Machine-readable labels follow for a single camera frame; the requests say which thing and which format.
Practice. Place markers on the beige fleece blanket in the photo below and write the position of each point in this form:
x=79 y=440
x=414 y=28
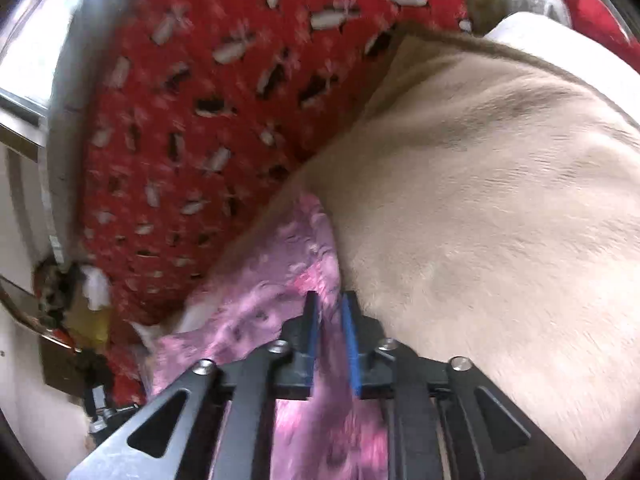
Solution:
x=475 y=185

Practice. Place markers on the white cloth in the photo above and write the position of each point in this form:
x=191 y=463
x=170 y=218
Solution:
x=147 y=332

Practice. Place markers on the grey pillow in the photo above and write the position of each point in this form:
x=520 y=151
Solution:
x=60 y=135

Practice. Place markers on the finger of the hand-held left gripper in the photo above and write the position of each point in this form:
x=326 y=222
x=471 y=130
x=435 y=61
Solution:
x=107 y=412

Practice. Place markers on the white plastic bag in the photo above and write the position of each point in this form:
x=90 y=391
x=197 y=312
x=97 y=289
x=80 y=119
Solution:
x=96 y=285

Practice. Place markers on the red cloth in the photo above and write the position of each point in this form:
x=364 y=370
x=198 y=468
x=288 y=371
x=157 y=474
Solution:
x=600 y=15

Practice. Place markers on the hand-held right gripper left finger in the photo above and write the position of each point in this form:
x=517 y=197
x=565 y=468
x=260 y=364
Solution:
x=310 y=345

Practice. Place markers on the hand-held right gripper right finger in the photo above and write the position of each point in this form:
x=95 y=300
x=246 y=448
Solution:
x=351 y=350

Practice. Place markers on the red patterned blanket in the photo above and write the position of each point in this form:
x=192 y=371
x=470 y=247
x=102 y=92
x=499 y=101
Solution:
x=200 y=110

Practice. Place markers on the purple floral garment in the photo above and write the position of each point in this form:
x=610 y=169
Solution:
x=260 y=305

